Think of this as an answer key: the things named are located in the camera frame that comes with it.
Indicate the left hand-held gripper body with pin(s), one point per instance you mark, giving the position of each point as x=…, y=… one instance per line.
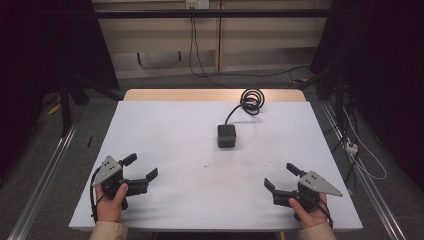
x=110, y=173

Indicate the aluminium floor rail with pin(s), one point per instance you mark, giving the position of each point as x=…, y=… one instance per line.
x=370, y=186
x=43, y=180

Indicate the white wall socket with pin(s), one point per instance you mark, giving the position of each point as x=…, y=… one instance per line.
x=197, y=3

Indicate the black cube power adapter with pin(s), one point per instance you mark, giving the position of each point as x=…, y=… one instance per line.
x=226, y=136

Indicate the white table sheet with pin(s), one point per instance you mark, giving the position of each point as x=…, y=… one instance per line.
x=186, y=173

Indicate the black curtain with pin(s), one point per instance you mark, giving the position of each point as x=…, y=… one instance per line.
x=380, y=66
x=43, y=50

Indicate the person's left hand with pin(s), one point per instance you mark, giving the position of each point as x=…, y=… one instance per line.
x=108, y=208

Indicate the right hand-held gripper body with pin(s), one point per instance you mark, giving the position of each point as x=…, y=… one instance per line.
x=313, y=186

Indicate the yellow floor tape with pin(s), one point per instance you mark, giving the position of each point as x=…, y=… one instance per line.
x=54, y=109

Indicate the person's right hand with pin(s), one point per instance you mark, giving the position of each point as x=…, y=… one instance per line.
x=313, y=218

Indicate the white power plug block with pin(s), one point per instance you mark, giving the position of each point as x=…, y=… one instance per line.
x=351, y=147

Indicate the black horizontal frame bar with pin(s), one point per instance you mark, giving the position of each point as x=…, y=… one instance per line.
x=213, y=13

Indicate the black metal stand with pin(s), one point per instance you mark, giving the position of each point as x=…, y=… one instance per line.
x=66, y=106

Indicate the beige wooden cabinet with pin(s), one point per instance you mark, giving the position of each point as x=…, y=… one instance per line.
x=260, y=40

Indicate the small black floor stick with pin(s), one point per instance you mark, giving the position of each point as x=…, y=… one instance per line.
x=89, y=141

